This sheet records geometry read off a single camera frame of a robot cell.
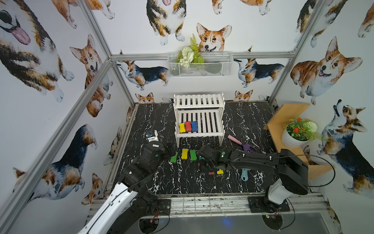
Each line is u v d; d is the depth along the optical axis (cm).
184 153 92
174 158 90
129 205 46
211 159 63
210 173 83
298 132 77
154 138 63
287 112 89
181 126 89
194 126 89
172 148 65
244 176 81
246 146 96
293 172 44
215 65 93
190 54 78
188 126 88
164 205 74
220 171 84
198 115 98
